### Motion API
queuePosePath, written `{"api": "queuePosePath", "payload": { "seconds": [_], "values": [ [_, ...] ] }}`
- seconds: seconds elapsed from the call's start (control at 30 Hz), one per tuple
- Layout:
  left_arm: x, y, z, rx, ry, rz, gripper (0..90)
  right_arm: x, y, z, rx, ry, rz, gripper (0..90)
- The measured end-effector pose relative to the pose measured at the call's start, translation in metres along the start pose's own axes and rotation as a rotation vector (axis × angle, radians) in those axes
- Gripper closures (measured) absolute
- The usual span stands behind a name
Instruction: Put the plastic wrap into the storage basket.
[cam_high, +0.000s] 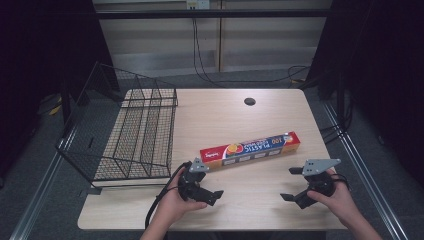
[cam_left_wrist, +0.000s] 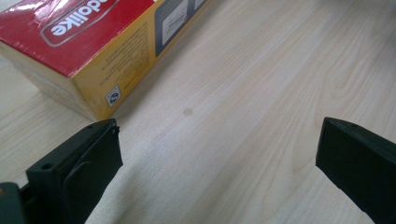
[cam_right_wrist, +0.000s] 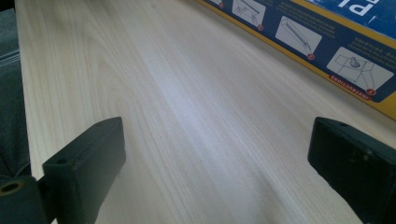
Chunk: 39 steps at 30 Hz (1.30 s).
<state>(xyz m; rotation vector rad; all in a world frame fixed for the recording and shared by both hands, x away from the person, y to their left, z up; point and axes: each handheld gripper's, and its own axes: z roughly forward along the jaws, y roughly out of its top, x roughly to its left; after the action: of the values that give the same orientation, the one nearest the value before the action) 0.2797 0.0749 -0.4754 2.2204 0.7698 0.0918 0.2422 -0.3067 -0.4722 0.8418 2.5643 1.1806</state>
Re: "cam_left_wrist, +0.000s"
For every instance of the red and yellow box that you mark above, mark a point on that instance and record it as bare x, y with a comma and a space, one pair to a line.
93, 40

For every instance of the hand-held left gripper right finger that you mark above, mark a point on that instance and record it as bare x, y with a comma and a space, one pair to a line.
358, 161

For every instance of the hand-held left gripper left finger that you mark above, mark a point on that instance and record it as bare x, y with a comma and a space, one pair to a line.
77, 174

